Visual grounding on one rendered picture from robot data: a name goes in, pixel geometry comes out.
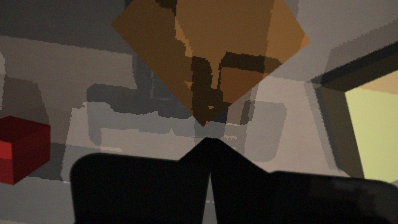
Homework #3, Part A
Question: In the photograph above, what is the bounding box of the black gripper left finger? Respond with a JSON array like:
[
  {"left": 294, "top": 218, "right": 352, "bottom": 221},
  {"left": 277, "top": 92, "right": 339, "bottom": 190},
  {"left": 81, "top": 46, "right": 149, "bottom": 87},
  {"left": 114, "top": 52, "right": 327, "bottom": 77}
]
[{"left": 69, "top": 137, "right": 214, "bottom": 224}]

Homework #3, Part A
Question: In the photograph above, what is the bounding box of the dark red cube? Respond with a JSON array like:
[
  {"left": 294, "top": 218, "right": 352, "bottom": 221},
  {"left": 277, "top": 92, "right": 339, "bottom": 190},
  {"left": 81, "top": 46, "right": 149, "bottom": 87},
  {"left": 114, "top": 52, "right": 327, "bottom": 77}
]
[{"left": 0, "top": 116, "right": 51, "bottom": 186}]

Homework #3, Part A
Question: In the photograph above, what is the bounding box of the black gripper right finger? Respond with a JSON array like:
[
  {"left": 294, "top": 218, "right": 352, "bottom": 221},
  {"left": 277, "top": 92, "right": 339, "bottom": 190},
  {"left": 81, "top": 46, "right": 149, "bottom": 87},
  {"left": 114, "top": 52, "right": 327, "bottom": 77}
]
[{"left": 210, "top": 138, "right": 398, "bottom": 224}]

